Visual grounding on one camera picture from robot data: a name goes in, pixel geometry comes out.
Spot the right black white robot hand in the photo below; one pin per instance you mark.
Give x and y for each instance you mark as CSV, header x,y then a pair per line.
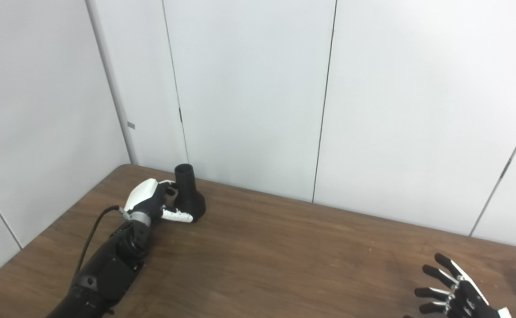
x,y
470,300

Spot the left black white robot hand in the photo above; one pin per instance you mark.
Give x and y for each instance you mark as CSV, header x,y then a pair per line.
x,y
143,194

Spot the black flared nozzle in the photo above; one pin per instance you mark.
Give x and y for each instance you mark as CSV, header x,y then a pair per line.
x,y
189,194

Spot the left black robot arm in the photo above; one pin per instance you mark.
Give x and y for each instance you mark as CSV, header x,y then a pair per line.
x,y
112,269

